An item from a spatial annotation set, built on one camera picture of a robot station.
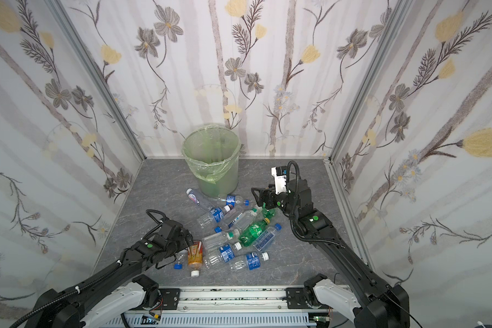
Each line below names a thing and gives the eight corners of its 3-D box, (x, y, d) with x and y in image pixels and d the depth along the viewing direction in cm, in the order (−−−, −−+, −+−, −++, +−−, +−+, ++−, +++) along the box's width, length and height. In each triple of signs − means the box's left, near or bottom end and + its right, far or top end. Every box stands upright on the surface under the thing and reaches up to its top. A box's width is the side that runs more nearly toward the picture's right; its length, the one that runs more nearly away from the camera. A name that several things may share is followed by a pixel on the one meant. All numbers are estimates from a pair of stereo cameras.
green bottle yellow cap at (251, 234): (237, 241, 89) (237, 237, 86) (262, 217, 97) (263, 213, 93) (246, 250, 87) (246, 246, 83) (271, 225, 94) (271, 220, 91)
